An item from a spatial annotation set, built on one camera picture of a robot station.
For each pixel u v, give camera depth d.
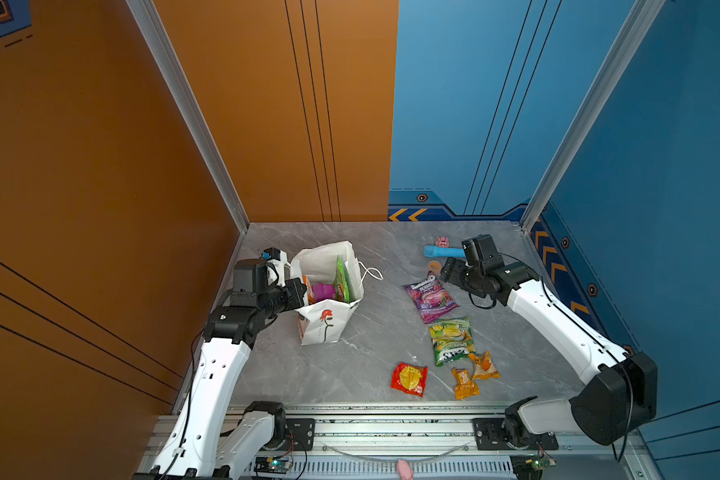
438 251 1.07
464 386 0.80
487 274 0.60
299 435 0.74
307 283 0.82
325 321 0.77
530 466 0.70
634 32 0.72
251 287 0.54
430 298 0.95
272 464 0.71
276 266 0.62
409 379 0.81
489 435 0.72
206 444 0.39
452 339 0.87
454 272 0.74
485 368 0.83
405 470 0.68
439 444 0.73
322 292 0.84
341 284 0.77
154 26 0.71
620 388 0.39
